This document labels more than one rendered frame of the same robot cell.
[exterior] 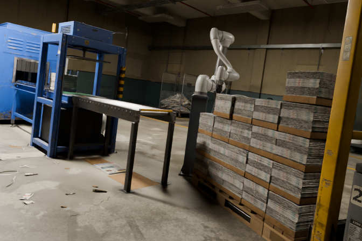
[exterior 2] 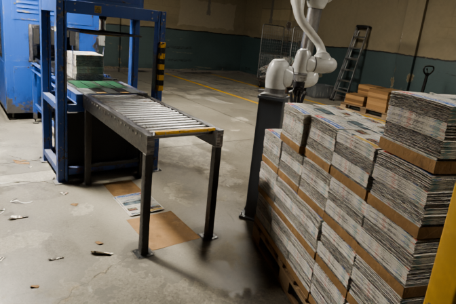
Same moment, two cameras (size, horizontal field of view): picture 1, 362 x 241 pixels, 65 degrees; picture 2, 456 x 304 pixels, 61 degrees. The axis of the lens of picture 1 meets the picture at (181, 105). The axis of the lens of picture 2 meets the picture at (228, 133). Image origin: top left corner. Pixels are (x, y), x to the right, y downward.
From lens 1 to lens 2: 0.84 m
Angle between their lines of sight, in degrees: 16
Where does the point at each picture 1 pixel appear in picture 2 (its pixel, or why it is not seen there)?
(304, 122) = (410, 203)
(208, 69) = (333, 17)
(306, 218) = not seen: outside the picture
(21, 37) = not seen: outside the picture
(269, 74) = (432, 24)
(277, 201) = not seen: outside the picture
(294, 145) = (390, 240)
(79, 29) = not seen: outside the picture
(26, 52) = not seen: hidden behind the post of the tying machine
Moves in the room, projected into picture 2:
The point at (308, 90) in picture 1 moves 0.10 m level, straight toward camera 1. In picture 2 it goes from (425, 140) to (419, 146)
